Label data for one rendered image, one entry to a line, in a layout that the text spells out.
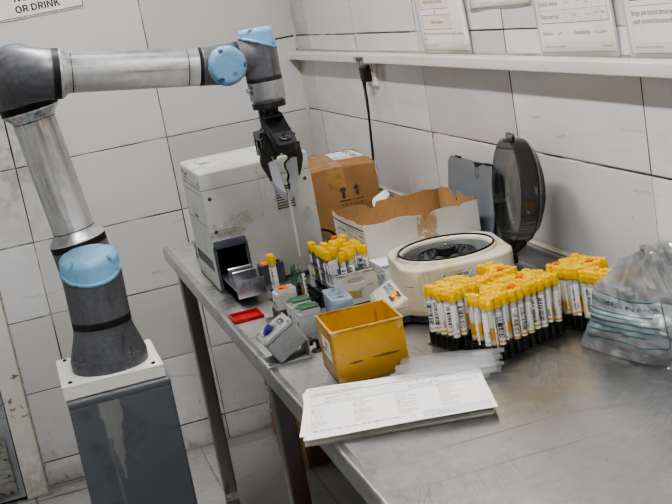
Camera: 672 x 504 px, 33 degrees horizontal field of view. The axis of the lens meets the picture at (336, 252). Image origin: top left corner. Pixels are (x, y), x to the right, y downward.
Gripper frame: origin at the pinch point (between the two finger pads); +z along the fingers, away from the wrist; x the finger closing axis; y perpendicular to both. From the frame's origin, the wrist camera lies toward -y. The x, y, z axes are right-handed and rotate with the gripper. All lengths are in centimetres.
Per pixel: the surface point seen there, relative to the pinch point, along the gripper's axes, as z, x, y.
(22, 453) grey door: 97, 72, 159
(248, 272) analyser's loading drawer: 19.7, 7.6, 21.4
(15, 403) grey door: 78, 70, 159
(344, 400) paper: 25, 12, -61
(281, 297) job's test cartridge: 19.8, 7.2, -6.8
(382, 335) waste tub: 19, 1, -52
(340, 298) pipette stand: 16.1, 1.3, -31.7
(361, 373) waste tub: 25, 5, -51
